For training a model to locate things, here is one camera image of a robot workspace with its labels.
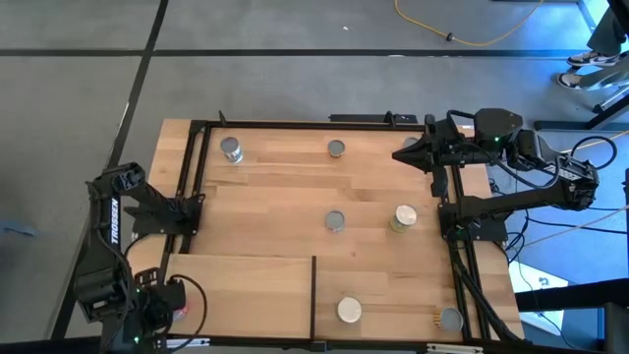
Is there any black metal floor stand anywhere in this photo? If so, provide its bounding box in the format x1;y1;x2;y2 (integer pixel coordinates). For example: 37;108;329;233
533;83;629;133

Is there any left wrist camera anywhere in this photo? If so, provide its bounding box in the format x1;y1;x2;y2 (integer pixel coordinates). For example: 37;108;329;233
133;267;161;291

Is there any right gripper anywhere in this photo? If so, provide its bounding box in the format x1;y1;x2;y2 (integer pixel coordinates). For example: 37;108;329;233
391;114;482;174

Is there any tan striped-label can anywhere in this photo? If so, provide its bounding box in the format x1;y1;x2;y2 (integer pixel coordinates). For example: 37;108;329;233
431;307;465;333

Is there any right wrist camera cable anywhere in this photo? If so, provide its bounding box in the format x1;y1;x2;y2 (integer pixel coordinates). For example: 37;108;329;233
445;108;561;191

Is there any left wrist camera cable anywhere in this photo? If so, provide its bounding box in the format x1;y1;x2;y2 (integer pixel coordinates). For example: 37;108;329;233
166;273;208;351

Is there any small grey-lidded can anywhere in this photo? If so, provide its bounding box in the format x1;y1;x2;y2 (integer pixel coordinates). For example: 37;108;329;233
324;209;347;233

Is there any tan floor cable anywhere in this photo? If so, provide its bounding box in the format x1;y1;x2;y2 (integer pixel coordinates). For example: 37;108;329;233
520;205;629;248

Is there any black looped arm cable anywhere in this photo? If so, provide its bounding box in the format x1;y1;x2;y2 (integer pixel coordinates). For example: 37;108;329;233
569;135;619;171

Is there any cream-lidded can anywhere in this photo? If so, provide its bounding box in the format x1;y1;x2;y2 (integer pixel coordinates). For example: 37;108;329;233
336;296;364;325

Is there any person's shoe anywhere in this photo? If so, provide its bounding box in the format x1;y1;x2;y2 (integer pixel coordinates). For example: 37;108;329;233
566;49;622;69
556;72;584;91

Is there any black vertical post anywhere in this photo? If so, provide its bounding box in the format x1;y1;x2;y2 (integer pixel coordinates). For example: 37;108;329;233
622;166;629;232

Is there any black box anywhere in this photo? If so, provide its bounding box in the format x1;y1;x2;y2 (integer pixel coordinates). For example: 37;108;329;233
602;302;629;354

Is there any black crossbeam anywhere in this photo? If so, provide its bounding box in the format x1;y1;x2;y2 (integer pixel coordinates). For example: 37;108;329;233
514;277;629;312

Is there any yellow floor cable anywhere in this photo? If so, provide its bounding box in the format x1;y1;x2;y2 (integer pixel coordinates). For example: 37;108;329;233
393;0;545;48

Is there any blue floor object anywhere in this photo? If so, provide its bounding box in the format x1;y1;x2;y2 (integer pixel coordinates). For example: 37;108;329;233
0;219;39;239

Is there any low wooden shelf board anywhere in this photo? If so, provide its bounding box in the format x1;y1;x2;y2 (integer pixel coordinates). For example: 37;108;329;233
164;253;315;340

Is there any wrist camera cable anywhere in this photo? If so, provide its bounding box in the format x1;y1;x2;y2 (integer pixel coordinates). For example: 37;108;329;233
445;108;561;191
166;273;208;351

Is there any black cable bundle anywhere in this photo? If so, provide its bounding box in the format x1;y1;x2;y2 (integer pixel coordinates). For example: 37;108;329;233
449;240;525;344

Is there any black divider bar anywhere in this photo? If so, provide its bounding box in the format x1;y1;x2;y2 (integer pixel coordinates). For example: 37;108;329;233
310;255;317;340

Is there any black rig bar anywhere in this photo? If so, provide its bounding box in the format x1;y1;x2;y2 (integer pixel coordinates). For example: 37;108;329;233
0;332;605;354

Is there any green can with white lid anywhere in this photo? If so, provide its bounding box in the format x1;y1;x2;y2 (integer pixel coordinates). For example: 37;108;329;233
389;204;419;234

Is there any yellow extension cord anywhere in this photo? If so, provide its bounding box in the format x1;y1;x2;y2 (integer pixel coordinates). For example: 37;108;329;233
559;130;629;154

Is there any black floor cable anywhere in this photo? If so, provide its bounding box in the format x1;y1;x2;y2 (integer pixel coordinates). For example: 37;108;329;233
525;214;629;235

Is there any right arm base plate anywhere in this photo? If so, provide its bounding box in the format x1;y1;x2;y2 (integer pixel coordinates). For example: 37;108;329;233
438;201;509;243

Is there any black metal table frame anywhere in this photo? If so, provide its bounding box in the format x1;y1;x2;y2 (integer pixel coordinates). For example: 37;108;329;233
145;117;492;345

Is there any white paper sheet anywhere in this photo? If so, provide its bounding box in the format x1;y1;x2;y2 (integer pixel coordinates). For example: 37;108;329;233
508;259;570;336

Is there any white and green label can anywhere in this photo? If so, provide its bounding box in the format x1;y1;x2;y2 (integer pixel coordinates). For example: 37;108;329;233
219;136;245;164

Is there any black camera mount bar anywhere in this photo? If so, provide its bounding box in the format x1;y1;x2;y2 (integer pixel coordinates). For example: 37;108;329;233
328;112;419;125

